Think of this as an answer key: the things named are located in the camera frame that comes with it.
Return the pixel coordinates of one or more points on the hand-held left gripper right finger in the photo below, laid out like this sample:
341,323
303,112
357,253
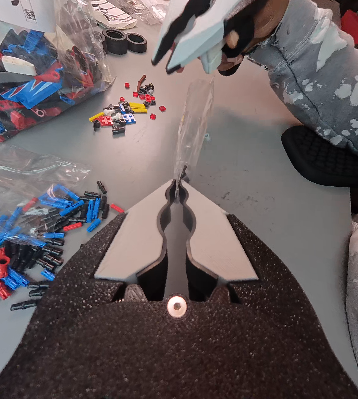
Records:
219,243

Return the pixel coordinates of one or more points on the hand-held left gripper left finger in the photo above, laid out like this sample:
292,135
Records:
135,240

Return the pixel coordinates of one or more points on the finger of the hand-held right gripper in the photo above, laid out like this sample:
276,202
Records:
169,34
200,43

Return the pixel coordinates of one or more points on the small clear plastic bag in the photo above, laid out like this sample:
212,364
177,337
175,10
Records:
194,124

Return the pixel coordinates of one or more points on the person's right forearm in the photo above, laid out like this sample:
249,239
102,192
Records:
316,78

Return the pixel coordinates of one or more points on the grey desk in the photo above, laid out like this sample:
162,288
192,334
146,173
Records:
244,156

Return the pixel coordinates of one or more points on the person's right hand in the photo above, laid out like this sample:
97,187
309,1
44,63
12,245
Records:
263,17

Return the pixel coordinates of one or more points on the black rubber toy tyre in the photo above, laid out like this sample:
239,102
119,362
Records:
136,43
115,41
102,40

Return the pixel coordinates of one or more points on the white printed sticker sheet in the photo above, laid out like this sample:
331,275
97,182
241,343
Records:
113,14

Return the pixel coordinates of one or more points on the pile of small mixed bricks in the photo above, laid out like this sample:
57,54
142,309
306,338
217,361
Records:
121,113

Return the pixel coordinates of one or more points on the pile of blue black pins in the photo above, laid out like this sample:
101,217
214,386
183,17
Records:
26,243

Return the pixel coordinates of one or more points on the empty clear plastic bag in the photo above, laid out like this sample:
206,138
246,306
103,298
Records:
26,168

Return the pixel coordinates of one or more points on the large clear bag of bricks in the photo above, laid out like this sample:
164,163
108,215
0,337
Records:
41,90

